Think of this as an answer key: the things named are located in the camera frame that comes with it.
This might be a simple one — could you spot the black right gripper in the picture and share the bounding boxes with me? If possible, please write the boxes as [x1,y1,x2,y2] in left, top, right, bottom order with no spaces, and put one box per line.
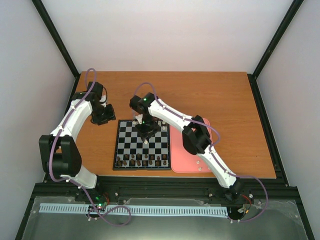
[135,115,160,142]

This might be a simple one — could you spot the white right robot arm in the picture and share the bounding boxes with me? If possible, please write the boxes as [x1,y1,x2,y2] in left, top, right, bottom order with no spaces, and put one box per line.
[129,92,244,202]

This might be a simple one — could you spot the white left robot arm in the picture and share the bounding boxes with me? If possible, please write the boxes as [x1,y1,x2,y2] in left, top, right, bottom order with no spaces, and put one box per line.
[38,81,116,202]

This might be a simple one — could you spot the black and white chessboard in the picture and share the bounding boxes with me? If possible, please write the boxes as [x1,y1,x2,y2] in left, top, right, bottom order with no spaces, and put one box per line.
[112,119,171,171]

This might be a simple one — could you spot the pink plastic tray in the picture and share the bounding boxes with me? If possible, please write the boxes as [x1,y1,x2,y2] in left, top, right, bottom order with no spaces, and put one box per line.
[169,125,214,177]

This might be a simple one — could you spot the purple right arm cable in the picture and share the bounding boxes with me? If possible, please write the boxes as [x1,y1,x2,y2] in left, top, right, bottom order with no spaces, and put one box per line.
[134,82,269,224]

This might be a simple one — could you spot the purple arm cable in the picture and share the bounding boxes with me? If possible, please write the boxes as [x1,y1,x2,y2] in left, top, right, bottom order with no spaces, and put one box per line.
[134,82,269,224]
[47,67,132,226]

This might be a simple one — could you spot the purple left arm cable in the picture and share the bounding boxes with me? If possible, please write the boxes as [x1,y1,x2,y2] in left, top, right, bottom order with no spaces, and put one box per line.
[47,67,132,226]

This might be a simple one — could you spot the black aluminium frame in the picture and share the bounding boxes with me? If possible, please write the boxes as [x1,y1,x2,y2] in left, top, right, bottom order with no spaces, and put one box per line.
[15,0,315,240]

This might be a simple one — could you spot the light blue cable duct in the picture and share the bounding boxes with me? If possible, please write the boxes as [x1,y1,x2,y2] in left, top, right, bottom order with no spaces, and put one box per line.
[38,203,228,218]

